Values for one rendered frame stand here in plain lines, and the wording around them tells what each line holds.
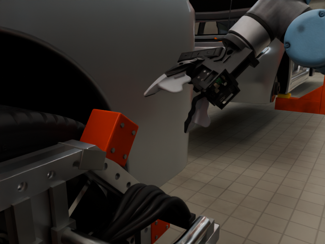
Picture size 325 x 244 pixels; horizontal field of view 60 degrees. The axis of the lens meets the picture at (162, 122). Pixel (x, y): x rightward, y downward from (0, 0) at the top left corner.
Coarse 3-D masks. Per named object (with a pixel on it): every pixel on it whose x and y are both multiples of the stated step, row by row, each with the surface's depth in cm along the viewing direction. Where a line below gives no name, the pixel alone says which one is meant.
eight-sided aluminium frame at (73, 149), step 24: (72, 144) 48; (0, 168) 39; (24, 168) 38; (48, 168) 40; (72, 168) 44; (96, 168) 48; (120, 168) 54; (0, 192) 35; (24, 192) 37; (120, 192) 56; (144, 240) 65
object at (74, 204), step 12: (72, 180) 69; (84, 180) 62; (72, 192) 61; (84, 192) 61; (96, 192) 66; (108, 192) 65; (72, 204) 59; (84, 204) 73; (96, 204) 70; (108, 204) 66; (72, 216) 77; (84, 216) 74; (96, 216) 72; (108, 216) 69; (84, 228) 75; (96, 228) 66
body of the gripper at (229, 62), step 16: (240, 48) 52; (208, 64) 53; (224, 64) 53; (240, 64) 51; (256, 64) 53; (192, 80) 55; (208, 80) 52; (224, 80) 53; (208, 96) 54; (224, 96) 54
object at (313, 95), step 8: (320, 88) 340; (280, 96) 366; (288, 96) 360; (304, 96) 351; (312, 96) 346; (320, 96) 341; (280, 104) 367; (288, 104) 361; (296, 104) 356; (304, 104) 351; (312, 104) 346; (320, 104) 342; (312, 112) 348; (320, 112) 344
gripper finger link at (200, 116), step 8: (200, 96) 60; (192, 104) 60; (200, 104) 60; (208, 104) 58; (192, 112) 61; (200, 112) 60; (192, 120) 61; (200, 120) 60; (208, 120) 58; (184, 128) 63
